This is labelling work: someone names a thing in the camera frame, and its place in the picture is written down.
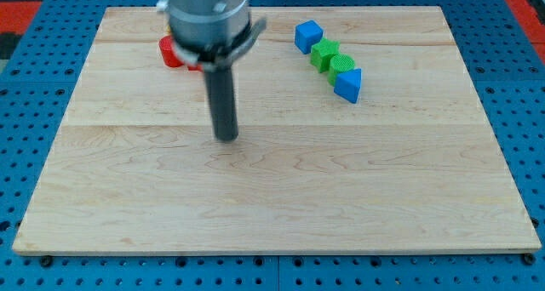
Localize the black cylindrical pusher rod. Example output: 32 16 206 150
204 67 238 142

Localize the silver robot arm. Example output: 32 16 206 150
157 0 267 142

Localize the red block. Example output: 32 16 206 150
158 35 184 68
186 63 204 72

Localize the blue cube block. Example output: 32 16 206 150
294 20 324 54

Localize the green star block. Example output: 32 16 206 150
310 37 340 73

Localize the green cylinder block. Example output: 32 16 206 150
327 54 355 86

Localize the blue triangle block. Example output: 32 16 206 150
334 68 362 104

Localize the wooden board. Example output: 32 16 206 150
13 6 542 256

